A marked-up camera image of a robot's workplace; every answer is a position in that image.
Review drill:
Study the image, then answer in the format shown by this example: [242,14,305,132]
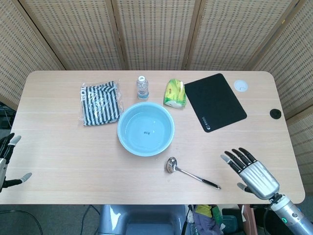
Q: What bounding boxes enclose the woven rattan folding screen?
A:
[0,0,313,196]

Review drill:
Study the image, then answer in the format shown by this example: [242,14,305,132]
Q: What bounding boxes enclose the light blue plastic bowl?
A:
[117,102,176,157]

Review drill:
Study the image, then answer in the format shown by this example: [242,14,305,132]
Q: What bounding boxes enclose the purple yellow fabric bag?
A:
[192,204,224,235]

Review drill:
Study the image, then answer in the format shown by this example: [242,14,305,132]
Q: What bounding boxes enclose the striped cloth in plastic bag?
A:
[78,79,123,127]

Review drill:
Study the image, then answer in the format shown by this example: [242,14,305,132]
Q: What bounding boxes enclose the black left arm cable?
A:
[0,209,40,235]

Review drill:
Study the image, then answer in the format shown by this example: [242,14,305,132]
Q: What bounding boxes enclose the white round grommet cover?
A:
[233,80,249,93]

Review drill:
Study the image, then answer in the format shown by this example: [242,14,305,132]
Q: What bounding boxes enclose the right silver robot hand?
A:
[221,147,280,200]

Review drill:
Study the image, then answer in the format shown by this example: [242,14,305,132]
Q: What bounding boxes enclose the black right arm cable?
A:
[265,194,282,221]

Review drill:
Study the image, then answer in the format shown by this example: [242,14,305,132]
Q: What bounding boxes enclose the brown cardboard box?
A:
[241,204,257,235]

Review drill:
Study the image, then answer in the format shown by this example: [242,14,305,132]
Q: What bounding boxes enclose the black mouse pad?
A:
[183,73,247,134]

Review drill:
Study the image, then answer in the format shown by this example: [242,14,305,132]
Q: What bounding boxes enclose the metal ladle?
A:
[165,157,222,190]

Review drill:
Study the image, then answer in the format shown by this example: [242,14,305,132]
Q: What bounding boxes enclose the green yellow tissue pack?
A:
[163,78,188,111]

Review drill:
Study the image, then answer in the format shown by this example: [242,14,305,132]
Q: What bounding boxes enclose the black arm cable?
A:
[0,209,40,235]
[265,194,282,221]

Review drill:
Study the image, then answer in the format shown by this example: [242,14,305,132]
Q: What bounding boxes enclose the grey robot torso base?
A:
[97,204,190,235]

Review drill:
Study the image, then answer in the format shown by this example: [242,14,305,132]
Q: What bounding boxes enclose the clear water bottle white cap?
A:
[135,75,150,101]

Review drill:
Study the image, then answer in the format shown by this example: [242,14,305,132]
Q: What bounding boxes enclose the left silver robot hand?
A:
[0,133,33,194]

